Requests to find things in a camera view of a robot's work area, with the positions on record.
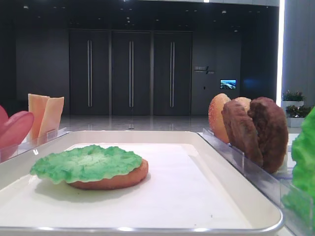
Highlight red tomato slice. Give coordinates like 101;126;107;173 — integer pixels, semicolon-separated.
0;106;9;136
0;111;34;149

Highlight green lettuce leaf on bun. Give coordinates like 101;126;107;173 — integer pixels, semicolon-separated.
30;145;143;184

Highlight brown meat patty left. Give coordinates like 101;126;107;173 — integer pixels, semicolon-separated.
221;99;263;167

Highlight brown meat patty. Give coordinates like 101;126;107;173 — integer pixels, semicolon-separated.
248;97;288;174
221;99;263;167

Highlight orange cheese slice right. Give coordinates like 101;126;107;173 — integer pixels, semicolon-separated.
38;97;64;138

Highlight orange cheese slice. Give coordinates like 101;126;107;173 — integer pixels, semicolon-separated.
38;97;64;138
28;93;50;141

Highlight brown meat patty right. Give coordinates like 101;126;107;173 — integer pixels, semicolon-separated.
248;97;288;174

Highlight orange cheese slice left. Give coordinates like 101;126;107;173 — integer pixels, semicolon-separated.
28;93;50;141

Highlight red tomato slice in rack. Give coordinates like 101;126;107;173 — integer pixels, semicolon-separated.
0;106;9;136

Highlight green lettuce leaf in rack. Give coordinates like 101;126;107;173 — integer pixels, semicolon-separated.
283;109;315;226

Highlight sesame bun half outer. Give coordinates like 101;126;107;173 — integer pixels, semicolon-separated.
208;93;231;144

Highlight sesame bun half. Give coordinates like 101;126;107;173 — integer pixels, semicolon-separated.
235;97;251;113
208;93;231;144

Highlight dark triple door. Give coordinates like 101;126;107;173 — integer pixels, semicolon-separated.
69;30;192;116

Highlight bottom bun on tray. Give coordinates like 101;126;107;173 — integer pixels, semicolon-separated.
68;159;149;190

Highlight white metal tray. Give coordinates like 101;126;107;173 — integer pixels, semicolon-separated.
0;131;284;236

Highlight sesame bun half inner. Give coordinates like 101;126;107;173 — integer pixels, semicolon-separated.
235;97;251;113

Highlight potted plants in planter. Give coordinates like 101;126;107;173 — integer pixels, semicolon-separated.
281;90;311;128

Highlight clear acrylic rack left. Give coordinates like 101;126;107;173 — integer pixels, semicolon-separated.
0;127;69;163

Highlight clear acrylic rack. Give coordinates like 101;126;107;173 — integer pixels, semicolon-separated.
0;127;69;163
201;128;315;236

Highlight clear acrylic rack right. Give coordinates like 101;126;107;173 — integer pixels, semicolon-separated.
201;128;315;236

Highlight wall display screen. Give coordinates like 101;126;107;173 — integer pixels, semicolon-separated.
220;80;237;89

